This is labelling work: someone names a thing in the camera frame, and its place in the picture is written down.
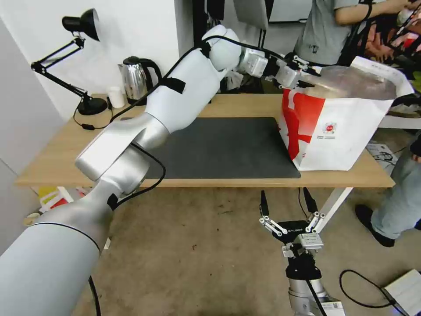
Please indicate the black desk mat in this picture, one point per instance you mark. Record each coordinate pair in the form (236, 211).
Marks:
(223, 148)

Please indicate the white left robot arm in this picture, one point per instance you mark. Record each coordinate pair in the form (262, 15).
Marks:
(184, 98)

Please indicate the white and red takeout bag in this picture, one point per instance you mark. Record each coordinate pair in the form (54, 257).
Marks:
(332, 131)

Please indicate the wooden table with white legs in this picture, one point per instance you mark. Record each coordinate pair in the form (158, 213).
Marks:
(49, 164)

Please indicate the black desk lamp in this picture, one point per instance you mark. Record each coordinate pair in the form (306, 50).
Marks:
(86, 26)

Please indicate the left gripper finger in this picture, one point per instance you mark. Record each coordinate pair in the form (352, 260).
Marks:
(304, 65)
(306, 85)

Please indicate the yellow and red papers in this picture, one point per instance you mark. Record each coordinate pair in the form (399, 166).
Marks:
(52, 197)

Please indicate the person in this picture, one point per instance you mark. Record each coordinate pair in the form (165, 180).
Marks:
(320, 33)
(394, 204)

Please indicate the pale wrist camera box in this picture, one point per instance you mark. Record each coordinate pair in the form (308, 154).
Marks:
(287, 76)
(310, 242)

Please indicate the steel electric kettle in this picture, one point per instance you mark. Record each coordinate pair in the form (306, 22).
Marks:
(135, 80)

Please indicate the white panel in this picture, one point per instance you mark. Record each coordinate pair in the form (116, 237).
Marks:
(251, 13)

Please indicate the clear plastic bag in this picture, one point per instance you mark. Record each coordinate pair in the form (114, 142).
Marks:
(235, 80)

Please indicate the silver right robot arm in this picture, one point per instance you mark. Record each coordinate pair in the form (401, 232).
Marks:
(301, 298)

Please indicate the tape roll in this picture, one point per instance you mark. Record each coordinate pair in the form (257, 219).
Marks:
(32, 219)

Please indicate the white box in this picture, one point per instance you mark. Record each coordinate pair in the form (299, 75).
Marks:
(406, 289)

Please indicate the small white cup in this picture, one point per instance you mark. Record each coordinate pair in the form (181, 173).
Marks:
(115, 97)

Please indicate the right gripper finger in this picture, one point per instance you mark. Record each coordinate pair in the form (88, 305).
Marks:
(264, 204)
(310, 201)

